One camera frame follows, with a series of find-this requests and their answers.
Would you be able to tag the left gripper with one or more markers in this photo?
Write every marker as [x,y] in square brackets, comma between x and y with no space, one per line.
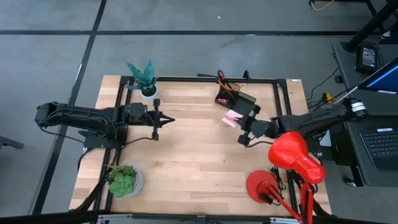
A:
[152,118]

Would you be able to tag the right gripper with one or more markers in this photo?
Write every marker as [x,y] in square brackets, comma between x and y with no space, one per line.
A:
[256,124]

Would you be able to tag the pink sticky note pad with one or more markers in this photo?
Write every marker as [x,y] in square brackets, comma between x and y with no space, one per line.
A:
[230,118]

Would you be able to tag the red eraser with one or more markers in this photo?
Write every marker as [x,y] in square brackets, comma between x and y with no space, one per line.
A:
[222,101]

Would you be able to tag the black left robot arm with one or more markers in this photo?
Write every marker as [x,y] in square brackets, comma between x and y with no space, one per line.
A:
[90,116]

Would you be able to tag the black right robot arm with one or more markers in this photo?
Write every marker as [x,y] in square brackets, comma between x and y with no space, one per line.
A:
[311,119]

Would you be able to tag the black mesh desk organizer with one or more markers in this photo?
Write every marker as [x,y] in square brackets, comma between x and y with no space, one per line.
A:
[241,101]

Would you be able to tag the snake plant in white pot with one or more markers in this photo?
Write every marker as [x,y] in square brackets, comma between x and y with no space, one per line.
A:
[150,93]

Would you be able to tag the red desk lamp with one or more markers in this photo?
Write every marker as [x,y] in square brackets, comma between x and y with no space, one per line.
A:
[292,152]

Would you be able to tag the green succulent in pot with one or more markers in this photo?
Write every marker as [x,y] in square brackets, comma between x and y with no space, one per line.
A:
[122,185]

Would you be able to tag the yellow plug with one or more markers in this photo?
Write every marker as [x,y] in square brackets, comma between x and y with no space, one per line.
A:
[328,97]

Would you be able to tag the white monitor rod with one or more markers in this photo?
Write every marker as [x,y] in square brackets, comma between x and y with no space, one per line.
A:
[346,94]

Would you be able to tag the black power adapter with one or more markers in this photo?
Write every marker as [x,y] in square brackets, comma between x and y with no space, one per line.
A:
[368,57]

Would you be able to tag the black laptop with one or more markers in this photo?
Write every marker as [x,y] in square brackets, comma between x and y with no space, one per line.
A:
[382,144]

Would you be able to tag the monitor with blue screen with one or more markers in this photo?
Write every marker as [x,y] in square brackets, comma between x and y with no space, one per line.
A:
[385,79]

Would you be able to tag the black stand leg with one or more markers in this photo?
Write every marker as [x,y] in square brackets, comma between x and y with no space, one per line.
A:
[9,142]

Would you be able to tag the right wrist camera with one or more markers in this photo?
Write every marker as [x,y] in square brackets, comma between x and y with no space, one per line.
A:
[243,139]

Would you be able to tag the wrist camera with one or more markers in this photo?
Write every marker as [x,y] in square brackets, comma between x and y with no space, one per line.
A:
[243,139]
[155,136]

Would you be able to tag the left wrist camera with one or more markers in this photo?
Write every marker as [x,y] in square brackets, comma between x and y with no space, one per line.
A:
[155,136]

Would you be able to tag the black table frame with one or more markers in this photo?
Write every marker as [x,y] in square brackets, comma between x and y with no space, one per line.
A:
[186,79]

